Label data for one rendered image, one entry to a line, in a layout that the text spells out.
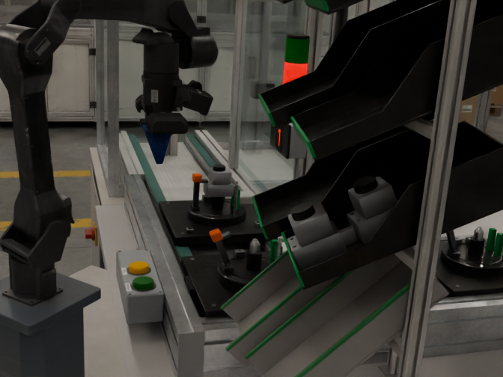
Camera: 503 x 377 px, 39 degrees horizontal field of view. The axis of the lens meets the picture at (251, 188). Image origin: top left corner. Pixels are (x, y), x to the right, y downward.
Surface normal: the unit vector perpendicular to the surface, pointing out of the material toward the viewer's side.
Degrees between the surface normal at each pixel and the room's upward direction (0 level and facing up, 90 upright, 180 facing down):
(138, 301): 90
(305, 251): 90
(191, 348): 90
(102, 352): 0
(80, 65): 90
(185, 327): 0
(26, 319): 0
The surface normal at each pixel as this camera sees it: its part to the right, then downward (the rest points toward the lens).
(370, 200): 0.19, 0.28
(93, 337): 0.06, -0.95
